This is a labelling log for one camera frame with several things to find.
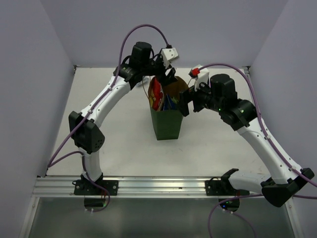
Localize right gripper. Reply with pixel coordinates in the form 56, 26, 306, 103
175, 77, 223, 116

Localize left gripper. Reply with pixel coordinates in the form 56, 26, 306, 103
141, 48, 178, 86

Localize light green snack packet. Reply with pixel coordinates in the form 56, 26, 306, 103
172, 97, 179, 104

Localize blue Burts chips bag front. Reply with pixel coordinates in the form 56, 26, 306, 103
162, 94, 177, 111

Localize large red white chips bag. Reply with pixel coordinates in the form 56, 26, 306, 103
148, 77, 164, 111

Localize green paper bag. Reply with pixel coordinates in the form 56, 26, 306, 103
145, 76, 188, 141

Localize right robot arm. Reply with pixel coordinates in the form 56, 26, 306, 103
179, 69, 315, 207

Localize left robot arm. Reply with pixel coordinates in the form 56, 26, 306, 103
68, 42, 179, 195

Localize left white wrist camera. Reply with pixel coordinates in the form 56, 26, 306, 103
160, 48, 179, 69

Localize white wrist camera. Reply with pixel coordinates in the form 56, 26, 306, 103
160, 48, 179, 69
189, 64, 210, 91

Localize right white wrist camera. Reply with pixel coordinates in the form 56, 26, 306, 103
189, 64, 210, 91

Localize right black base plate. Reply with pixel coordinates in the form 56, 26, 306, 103
205, 177, 250, 196

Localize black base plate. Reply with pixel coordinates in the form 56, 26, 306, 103
205, 177, 250, 196
72, 179, 119, 196

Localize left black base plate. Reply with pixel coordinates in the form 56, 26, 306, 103
72, 179, 119, 196

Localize aluminium mounting rail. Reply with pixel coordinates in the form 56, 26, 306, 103
32, 176, 292, 199

